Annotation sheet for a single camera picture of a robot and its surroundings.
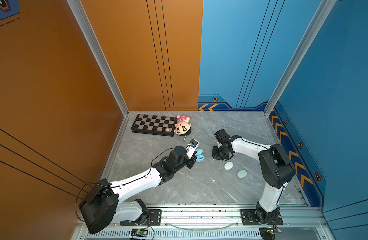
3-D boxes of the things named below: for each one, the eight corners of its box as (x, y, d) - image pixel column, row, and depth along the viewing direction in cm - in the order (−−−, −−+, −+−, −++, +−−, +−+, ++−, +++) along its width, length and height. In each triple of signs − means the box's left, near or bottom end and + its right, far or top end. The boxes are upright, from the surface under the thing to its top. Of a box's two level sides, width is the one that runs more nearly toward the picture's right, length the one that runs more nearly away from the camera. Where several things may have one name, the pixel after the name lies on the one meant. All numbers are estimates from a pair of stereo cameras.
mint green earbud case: (237, 178, 88) (238, 176, 86) (236, 171, 91) (237, 169, 89) (246, 178, 88) (248, 176, 86) (245, 171, 91) (246, 169, 89)
